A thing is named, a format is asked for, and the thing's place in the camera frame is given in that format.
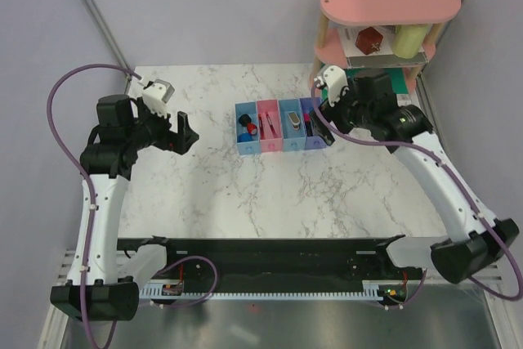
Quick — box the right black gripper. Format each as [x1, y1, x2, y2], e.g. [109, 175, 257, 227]
[308, 77, 373, 145]

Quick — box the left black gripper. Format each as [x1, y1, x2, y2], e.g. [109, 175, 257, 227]
[125, 97, 198, 155]

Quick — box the blue cap black highlighter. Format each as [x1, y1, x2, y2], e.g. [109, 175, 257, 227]
[311, 120, 322, 137]

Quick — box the pink cap black highlighter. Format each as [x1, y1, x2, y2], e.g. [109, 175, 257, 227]
[303, 114, 313, 137]

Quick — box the grey white eraser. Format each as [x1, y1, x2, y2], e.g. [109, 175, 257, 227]
[287, 111, 301, 129]

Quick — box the purple drawer bin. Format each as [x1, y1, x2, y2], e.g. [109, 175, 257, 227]
[300, 97, 326, 150]

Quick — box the red gel pen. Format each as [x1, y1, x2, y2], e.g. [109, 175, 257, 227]
[265, 113, 277, 138]

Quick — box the pink drawer bin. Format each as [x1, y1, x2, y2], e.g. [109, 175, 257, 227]
[256, 100, 283, 153]

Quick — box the blue grey eraser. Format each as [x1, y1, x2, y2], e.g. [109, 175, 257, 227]
[238, 132, 253, 143]

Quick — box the red black pen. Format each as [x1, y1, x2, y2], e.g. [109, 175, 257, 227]
[257, 113, 265, 141]

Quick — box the red black stamp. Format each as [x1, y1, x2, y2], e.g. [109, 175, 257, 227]
[239, 114, 257, 136]

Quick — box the light blue drawer bin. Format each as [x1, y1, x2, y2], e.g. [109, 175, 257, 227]
[235, 101, 261, 155]

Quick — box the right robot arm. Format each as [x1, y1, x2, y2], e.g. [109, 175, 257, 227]
[314, 65, 520, 284]

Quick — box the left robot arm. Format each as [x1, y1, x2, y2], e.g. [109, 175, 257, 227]
[50, 95, 336, 322]

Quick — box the green grey book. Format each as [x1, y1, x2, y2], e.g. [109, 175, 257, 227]
[346, 68, 412, 105]

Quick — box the white book on shelf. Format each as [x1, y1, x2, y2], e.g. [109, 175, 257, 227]
[337, 25, 436, 69]

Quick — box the dark red cube box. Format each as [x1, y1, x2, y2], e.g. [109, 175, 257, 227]
[355, 27, 384, 56]

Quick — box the pale yellow cylinder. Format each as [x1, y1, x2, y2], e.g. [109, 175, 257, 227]
[391, 24, 428, 59]

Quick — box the pink wooden shelf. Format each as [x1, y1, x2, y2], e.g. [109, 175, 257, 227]
[312, 0, 462, 93]

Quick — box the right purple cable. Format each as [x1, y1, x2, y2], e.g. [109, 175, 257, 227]
[311, 78, 523, 311]

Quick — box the purple cable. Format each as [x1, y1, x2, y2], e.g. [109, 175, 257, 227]
[311, 78, 523, 311]
[46, 63, 220, 349]

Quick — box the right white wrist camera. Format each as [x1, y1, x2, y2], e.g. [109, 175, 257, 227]
[313, 65, 348, 107]

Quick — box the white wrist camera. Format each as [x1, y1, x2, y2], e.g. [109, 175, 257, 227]
[141, 79, 175, 119]
[313, 65, 348, 107]

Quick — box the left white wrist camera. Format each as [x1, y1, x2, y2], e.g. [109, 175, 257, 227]
[141, 79, 175, 119]

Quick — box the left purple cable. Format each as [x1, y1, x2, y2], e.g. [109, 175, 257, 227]
[46, 63, 220, 349]

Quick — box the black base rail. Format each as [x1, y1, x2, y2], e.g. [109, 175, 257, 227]
[116, 235, 426, 289]

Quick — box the white cable duct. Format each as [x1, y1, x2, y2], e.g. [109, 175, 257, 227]
[139, 280, 408, 302]

